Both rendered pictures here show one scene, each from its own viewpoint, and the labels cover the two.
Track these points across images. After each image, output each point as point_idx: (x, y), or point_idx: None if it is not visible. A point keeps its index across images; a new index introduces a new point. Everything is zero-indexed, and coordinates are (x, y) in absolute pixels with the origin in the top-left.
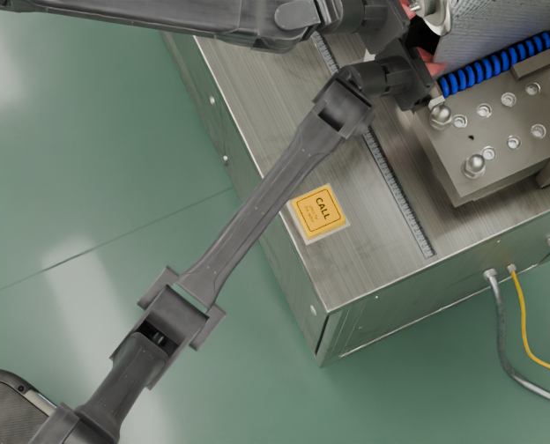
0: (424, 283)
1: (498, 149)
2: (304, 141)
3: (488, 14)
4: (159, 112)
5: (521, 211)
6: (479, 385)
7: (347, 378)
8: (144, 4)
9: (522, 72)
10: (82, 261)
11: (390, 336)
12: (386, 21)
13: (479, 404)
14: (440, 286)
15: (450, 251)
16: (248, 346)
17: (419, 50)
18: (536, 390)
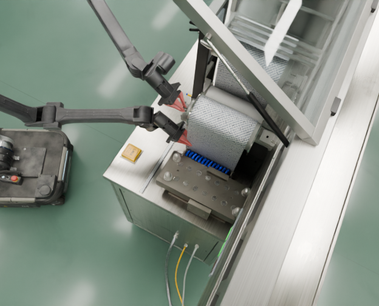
0: (145, 208)
1: (180, 180)
2: (123, 110)
3: (204, 134)
4: None
5: (175, 209)
6: (157, 273)
7: (133, 233)
8: (110, 25)
9: (209, 170)
10: (118, 143)
11: (153, 236)
12: (167, 97)
13: (152, 278)
14: (156, 221)
15: (146, 197)
16: None
17: (185, 130)
18: (167, 292)
